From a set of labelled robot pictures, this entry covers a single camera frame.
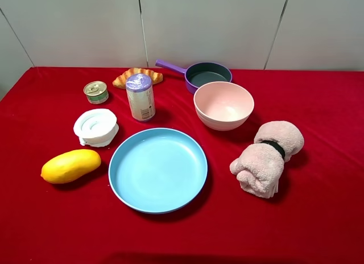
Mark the toy croissant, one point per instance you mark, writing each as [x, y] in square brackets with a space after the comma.
[120, 81]

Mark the pink bowl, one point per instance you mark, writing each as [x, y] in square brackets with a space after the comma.
[223, 106]

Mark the blue plate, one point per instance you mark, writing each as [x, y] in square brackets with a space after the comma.
[158, 170]

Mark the purple saucepan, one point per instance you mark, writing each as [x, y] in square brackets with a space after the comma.
[199, 74]

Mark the purple capped white canister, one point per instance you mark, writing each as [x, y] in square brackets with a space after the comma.
[140, 96]

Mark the white round lidded cup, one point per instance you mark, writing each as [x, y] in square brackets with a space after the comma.
[96, 128]

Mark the rolled pink towel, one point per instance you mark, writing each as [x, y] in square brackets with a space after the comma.
[261, 164]

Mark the small tin can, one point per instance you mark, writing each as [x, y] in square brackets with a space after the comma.
[96, 92]

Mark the yellow mango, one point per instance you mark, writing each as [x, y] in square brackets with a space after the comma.
[70, 166]

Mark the red tablecloth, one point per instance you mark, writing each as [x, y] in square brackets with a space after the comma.
[316, 216]

